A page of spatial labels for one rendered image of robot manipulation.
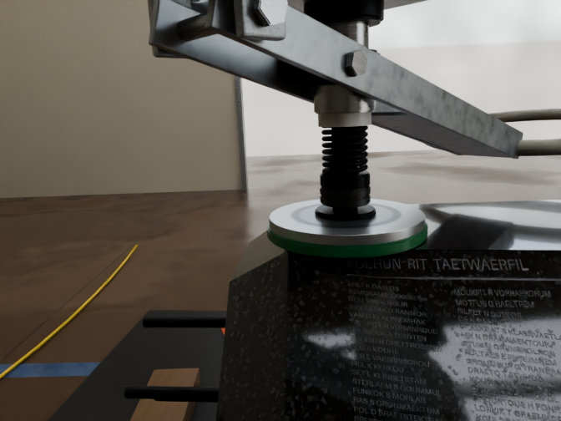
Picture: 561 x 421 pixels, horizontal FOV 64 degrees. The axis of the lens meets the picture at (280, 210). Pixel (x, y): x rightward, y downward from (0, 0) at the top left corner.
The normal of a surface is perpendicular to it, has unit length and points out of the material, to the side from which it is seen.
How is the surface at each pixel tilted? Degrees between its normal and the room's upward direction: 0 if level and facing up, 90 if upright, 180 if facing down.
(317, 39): 90
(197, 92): 90
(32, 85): 90
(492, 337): 45
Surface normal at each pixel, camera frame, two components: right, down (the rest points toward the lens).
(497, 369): -0.12, -0.53
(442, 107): 0.66, 0.15
